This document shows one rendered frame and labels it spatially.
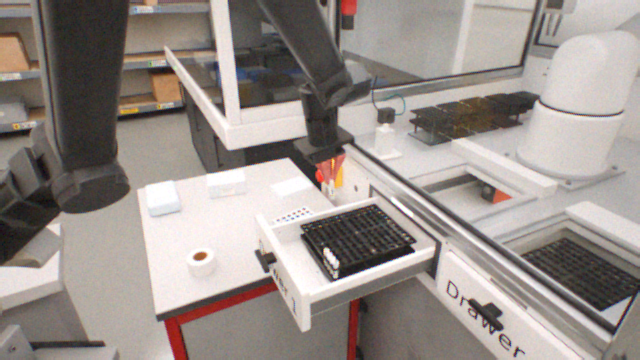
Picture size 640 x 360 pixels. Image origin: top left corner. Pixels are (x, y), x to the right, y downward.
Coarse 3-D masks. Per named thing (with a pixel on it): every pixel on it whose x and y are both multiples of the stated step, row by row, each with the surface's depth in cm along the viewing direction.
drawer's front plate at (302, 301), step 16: (256, 224) 94; (256, 240) 97; (272, 240) 85; (272, 272) 89; (288, 272) 76; (288, 288) 79; (304, 288) 72; (288, 304) 82; (304, 304) 73; (304, 320) 75
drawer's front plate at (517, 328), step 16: (448, 256) 80; (448, 272) 82; (464, 272) 77; (464, 288) 78; (480, 288) 74; (464, 304) 79; (480, 304) 75; (496, 304) 71; (512, 304) 69; (480, 320) 76; (512, 320) 69; (528, 320) 66; (496, 336) 73; (512, 336) 70; (528, 336) 66; (544, 336) 64; (512, 352) 70; (528, 352) 67; (544, 352) 64; (560, 352) 61
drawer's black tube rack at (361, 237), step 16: (320, 224) 95; (336, 224) 96; (352, 224) 100; (368, 224) 95; (384, 224) 95; (304, 240) 94; (320, 240) 89; (336, 240) 89; (352, 240) 89; (368, 240) 90; (384, 240) 95; (400, 240) 89; (320, 256) 89; (336, 256) 85; (352, 256) 89; (368, 256) 84; (384, 256) 89; (400, 256) 89; (352, 272) 84
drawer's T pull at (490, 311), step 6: (468, 300) 73; (474, 300) 72; (474, 306) 71; (480, 306) 71; (486, 306) 71; (492, 306) 71; (480, 312) 70; (486, 312) 70; (492, 312) 70; (498, 312) 70; (486, 318) 69; (492, 318) 69; (492, 324) 68; (498, 324) 67; (498, 330) 67
